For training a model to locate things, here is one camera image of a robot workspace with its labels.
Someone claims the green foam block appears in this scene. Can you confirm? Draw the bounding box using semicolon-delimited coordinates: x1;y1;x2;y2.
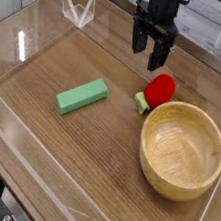
56;78;109;115

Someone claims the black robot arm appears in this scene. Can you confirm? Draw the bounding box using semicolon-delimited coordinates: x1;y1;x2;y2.
132;0;191;71

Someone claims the clear acrylic tray wall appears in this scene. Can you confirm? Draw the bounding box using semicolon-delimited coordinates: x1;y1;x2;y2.
0;96;112;221

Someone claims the red plush strawberry toy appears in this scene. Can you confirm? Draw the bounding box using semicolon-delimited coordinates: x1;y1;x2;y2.
134;73;176;114

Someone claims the light wooden bowl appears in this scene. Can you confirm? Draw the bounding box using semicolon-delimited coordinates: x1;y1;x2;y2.
139;101;221;202

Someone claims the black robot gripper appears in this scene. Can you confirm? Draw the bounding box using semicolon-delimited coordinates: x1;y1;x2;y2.
132;0;180;71

